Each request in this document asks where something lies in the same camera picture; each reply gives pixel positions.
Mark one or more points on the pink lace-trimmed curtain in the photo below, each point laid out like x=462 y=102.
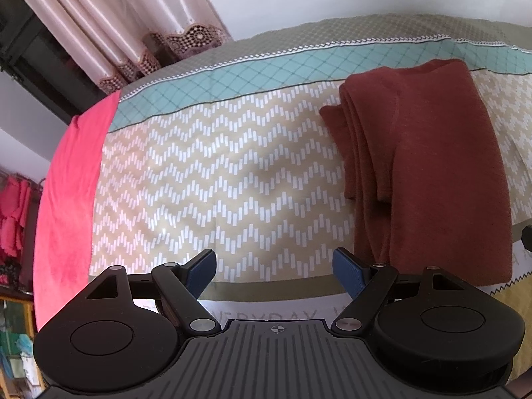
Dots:
x=104 y=16

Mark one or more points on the wooden shelf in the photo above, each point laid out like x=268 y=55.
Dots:
x=14 y=341

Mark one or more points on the patterned bedsheet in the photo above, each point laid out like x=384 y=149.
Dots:
x=228 y=166

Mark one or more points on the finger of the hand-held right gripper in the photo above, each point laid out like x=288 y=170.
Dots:
x=528 y=239

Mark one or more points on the dark wooden furniture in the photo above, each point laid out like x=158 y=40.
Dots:
x=41 y=54

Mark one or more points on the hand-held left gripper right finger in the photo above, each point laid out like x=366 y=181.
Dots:
x=349 y=272

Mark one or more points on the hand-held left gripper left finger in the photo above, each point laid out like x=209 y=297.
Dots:
x=201 y=272

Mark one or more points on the maroon sweater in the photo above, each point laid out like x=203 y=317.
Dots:
x=436 y=166

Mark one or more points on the pink blanket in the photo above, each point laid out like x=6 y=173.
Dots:
x=70 y=199

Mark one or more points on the pink hanging clothes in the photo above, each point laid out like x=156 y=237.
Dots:
x=12 y=216

